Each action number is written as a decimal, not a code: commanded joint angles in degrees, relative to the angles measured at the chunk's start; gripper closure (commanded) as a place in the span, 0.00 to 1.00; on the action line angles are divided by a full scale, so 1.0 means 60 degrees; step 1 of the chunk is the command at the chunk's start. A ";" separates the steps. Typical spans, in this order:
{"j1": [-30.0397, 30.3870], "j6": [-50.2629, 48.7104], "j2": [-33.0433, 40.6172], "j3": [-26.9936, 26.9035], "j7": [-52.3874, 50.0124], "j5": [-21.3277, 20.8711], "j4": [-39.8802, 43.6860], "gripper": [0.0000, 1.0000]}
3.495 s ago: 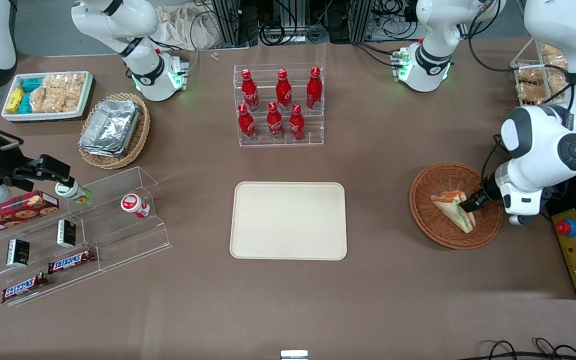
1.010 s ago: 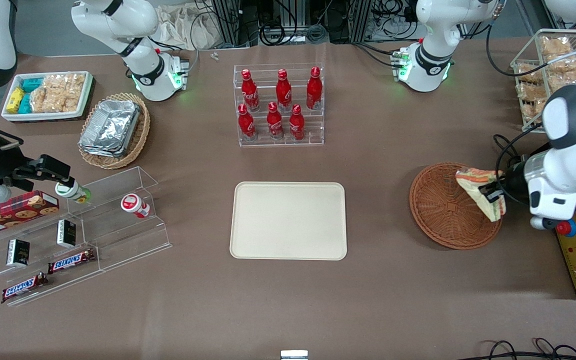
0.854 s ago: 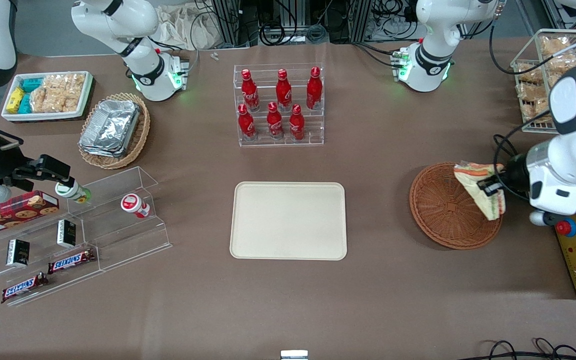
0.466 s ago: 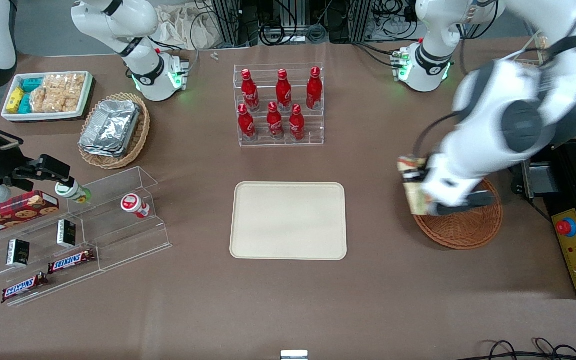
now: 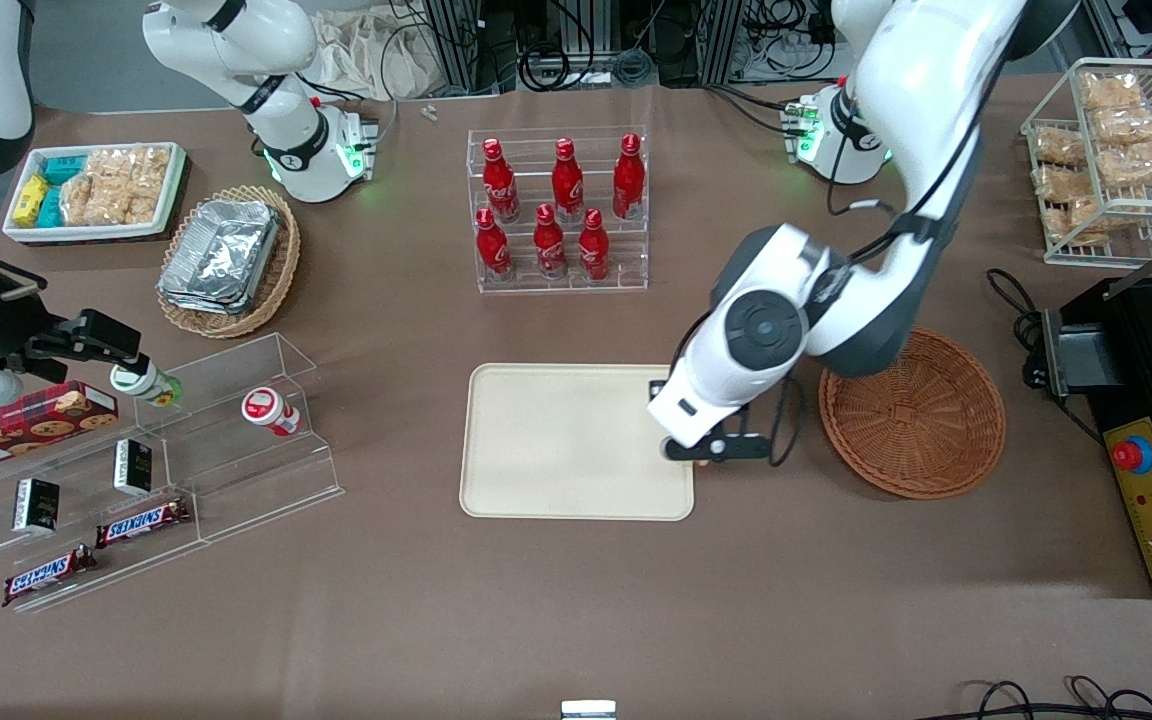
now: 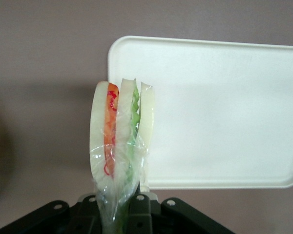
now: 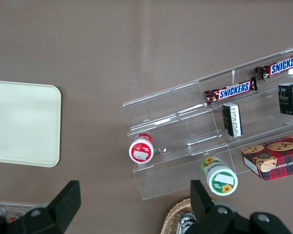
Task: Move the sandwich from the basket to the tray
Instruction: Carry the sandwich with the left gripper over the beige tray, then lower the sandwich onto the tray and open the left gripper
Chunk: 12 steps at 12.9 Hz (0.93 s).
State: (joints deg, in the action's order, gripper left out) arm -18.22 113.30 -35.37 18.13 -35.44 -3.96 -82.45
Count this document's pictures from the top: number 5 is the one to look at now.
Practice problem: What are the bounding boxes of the small black snack box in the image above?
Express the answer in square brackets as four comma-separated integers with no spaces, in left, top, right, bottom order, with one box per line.
[13,478,61,533]
[114,440,154,497]

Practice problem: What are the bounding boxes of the light oval wicker basket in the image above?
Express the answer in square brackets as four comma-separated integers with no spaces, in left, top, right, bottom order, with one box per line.
[156,185,302,341]

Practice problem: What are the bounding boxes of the red lidded yogurt cup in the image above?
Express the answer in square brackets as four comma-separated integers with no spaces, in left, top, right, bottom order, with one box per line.
[241,387,302,438]

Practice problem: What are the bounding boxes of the black countertop appliance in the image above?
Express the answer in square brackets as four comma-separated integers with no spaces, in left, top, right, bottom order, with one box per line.
[1026,275,1152,601]

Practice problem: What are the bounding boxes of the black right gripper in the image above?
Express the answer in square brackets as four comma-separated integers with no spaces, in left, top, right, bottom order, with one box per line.
[0,300,144,373]

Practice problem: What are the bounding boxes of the aluminium foil tray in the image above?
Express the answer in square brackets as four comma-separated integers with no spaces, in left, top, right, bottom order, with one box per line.
[158,198,282,313]

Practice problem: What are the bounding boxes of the Snickers chocolate bar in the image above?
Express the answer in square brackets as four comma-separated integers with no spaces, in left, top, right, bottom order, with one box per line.
[2,545,99,608]
[96,497,192,549]

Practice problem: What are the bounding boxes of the black background cable bundle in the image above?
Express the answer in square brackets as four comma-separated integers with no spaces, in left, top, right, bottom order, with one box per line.
[376,0,837,96]

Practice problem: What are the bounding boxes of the cream plastic tray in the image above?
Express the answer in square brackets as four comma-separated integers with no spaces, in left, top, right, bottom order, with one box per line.
[459,362,697,522]

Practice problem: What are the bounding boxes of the red cola bottle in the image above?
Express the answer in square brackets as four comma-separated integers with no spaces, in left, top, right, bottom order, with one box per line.
[475,207,515,282]
[533,203,569,281]
[612,132,647,221]
[481,137,522,223]
[577,207,612,282]
[551,137,585,223]

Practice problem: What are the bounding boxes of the clear fried snack bag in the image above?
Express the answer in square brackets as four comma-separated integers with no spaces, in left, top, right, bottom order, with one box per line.
[1091,105,1152,146]
[1033,165,1087,201]
[1046,195,1117,246]
[1079,70,1144,111]
[1096,140,1152,189]
[1031,125,1087,166]

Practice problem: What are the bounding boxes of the black cable loops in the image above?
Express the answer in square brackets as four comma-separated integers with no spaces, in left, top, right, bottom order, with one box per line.
[921,675,1152,720]

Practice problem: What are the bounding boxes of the clear acrylic bottle rack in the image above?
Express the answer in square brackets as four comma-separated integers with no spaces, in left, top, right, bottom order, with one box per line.
[466,125,650,294]

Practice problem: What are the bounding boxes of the brown round wicker basket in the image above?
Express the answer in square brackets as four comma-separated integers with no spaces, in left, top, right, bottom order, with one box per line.
[818,328,1007,501]

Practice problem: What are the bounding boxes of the green lidded sunflower cup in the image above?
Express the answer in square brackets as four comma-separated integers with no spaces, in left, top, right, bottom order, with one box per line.
[110,360,183,409]

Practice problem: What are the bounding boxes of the white rectangular snack bin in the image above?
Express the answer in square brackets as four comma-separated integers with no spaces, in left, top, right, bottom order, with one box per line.
[1,142,187,244]

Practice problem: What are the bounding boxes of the clear acrylic stepped shelf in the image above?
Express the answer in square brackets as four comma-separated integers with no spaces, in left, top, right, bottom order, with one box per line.
[0,333,345,613]

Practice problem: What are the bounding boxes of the black appliance power cable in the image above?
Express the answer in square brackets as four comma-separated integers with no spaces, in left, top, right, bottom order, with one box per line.
[986,268,1107,446]

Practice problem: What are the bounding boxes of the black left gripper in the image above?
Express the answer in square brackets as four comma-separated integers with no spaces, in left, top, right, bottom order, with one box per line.
[662,431,773,464]

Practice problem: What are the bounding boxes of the clear rice cracker bag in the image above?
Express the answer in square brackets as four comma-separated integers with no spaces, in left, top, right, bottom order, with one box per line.
[96,178,162,226]
[61,175,102,226]
[86,147,172,181]

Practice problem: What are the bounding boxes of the aluminium frame rack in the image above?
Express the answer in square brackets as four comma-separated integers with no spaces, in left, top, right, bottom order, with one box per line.
[421,0,747,93]

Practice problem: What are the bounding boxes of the beige cloth bag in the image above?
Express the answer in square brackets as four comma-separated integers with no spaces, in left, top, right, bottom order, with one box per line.
[311,8,437,101]

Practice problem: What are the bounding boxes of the yellow snack pack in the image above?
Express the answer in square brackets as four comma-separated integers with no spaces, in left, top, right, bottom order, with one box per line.
[12,175,50,229]

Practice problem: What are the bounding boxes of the red plaid cookie box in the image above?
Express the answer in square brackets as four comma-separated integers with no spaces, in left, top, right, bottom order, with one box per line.
[0,381,120,477]

